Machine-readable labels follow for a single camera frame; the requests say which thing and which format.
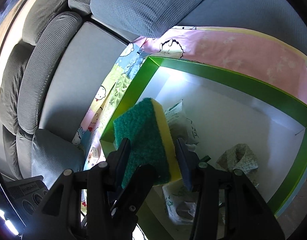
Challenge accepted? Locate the grey throw pillow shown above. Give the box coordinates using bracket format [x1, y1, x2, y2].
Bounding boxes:
[90, 0, 203, 38]

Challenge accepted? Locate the green yellow scrub sponge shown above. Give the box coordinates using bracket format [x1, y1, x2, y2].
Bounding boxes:
[113, 98, 182, 187]

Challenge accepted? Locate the grey sofa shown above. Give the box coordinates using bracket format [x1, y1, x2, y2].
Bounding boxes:
[0, 0, 307, 179]

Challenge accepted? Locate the grey patterned cloth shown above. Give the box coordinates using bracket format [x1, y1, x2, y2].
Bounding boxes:
[215, 144, 259, 187]

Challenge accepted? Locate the green cardboard box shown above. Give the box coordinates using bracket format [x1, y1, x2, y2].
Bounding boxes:
[99, 55, 307, 240]

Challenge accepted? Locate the colourful cartoon bed sheet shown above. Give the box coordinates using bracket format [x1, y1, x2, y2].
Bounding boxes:
[72, 27, 307, 169]

